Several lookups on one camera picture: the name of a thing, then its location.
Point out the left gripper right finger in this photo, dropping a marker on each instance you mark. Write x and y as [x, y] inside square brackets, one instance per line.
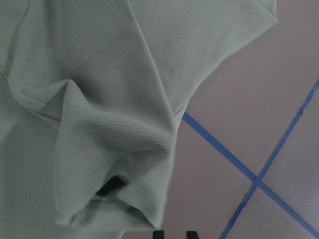
[192, 235]

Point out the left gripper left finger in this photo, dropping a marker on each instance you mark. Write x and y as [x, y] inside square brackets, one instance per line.
[158, 234]

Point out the olive green long-sleeve shirt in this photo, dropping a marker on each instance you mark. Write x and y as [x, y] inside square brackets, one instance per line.
[92, 93]

